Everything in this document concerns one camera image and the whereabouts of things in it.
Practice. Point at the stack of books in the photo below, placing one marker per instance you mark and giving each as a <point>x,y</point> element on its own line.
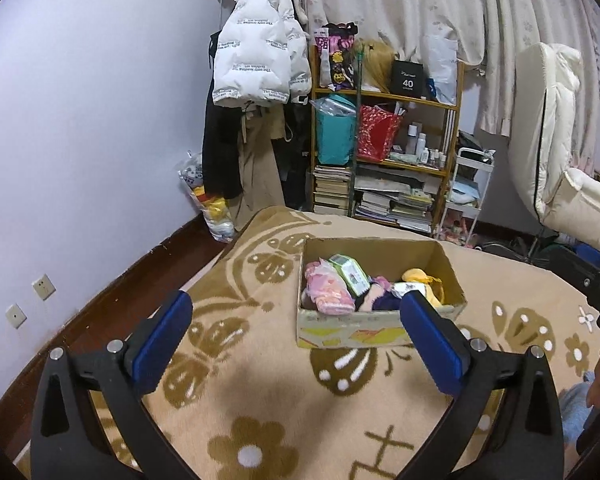
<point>331,190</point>

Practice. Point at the beige coat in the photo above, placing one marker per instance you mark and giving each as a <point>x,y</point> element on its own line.
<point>260,165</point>

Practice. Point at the green tissue pack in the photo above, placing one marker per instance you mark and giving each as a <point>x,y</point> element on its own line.
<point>350,272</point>

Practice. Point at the cream curtain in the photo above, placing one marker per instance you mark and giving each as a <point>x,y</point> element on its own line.
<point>405,0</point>

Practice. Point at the light blue printed pants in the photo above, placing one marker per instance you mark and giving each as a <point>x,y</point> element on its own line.
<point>577,405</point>

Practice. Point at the clear bag of toys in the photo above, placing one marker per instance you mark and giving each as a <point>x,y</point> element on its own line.
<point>212,210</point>

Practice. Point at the white padded chair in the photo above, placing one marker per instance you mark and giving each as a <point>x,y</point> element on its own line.
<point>545,125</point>

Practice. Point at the black coat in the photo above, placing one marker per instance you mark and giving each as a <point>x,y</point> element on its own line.
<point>220,145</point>

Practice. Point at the pink plastic bag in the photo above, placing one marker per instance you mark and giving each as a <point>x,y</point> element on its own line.
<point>327,292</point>

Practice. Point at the teal bag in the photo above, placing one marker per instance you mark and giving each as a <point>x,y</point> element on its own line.
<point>334,135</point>

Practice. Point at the white trolley cart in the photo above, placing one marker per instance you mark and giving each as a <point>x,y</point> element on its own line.
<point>472,180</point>

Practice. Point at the yellow bear plush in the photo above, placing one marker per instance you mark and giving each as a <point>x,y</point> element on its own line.
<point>422,277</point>

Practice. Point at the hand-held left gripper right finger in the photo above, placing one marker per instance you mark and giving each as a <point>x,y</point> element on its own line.
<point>437,345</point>

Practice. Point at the white puffer jacket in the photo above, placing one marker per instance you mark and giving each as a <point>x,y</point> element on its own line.
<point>255,45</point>

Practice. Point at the group of toiletry bottles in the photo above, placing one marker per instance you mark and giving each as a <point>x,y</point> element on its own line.
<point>422,147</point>

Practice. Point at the pink and black printed bag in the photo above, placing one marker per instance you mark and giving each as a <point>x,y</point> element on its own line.
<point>337,57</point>

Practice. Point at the wall socket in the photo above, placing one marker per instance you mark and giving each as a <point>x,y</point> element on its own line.
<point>44,287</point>
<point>15,316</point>

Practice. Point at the white plastic bag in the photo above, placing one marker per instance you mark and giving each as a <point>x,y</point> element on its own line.
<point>441,67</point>

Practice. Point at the wooden shelf rack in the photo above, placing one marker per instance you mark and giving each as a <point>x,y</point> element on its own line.
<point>455,125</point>

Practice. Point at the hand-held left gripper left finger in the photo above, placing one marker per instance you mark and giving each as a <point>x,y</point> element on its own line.
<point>162,342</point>

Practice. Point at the printed cardboard box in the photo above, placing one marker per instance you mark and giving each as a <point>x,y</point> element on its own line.
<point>350,330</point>

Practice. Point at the red patterned bag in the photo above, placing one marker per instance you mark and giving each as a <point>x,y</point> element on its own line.
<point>377,132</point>

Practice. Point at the blonde wig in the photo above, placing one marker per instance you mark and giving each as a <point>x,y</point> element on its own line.
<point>377,62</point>

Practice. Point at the black gift box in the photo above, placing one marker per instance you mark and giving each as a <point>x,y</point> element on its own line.
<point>408,79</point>

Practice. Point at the dark hanging garment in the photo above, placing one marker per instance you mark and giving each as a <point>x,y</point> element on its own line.
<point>295,155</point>

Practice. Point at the beige floral rug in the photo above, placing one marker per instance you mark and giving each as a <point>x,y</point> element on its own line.
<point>260,385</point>

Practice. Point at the pile of magazines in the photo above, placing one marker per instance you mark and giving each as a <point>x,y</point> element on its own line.
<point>395,205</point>

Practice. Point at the purple-haired plush doll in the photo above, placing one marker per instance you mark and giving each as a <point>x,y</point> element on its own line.
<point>385,300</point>

